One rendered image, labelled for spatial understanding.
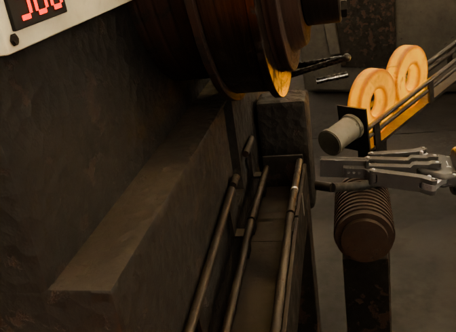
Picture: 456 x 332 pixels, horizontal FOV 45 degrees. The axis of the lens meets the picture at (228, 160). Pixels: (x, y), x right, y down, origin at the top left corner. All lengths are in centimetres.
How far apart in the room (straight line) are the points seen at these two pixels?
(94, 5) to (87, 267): 24
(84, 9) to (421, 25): 307
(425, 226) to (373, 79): 102
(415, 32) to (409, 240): 170
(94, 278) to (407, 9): 315
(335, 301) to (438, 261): 39
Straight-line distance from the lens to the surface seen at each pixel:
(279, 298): 70
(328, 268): 196
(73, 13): 50
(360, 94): 125
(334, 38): 358
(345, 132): 120
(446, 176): 87
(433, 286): 189
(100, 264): 49
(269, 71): 67
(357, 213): 120
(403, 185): 86
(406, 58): 139
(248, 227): 84
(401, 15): 350
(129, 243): 51
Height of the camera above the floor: 112
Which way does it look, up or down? 23 degrees down
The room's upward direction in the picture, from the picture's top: 9 degrees counter-clockwise
